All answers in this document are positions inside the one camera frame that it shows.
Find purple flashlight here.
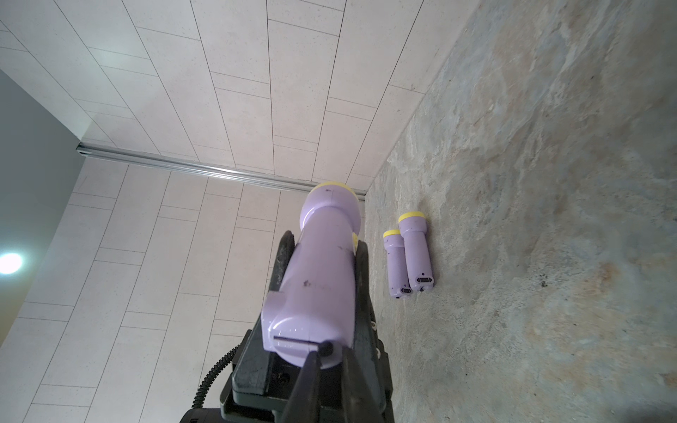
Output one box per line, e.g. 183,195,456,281
383,229,412,299
261,183,361,369
398,211,435,292

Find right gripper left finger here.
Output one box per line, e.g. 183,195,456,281
281,351,321,423

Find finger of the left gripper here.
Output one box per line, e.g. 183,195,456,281
354,241,377,349
268,230,295,292

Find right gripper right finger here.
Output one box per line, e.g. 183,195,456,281
341,347,384,423

